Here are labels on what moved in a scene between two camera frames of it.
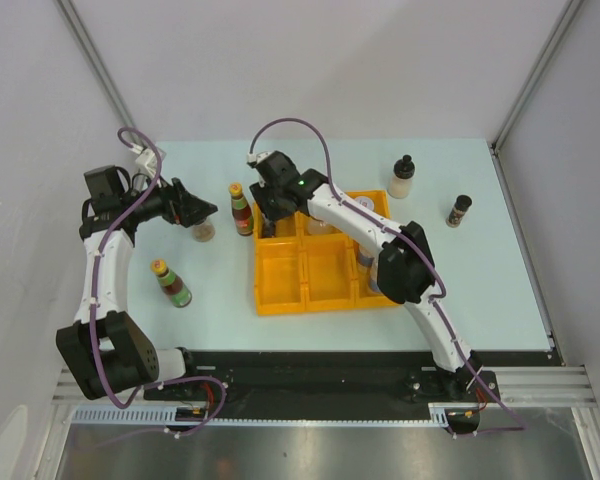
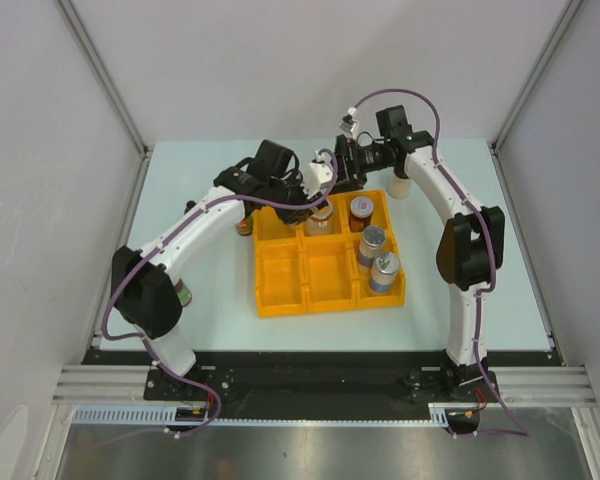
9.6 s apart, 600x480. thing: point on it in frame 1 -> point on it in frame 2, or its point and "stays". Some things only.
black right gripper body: [269, 202] -> [362, 161]
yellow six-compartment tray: [298, 272] stays
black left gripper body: [157, 204] -> [289, 190]
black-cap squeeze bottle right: [400, 183] stays
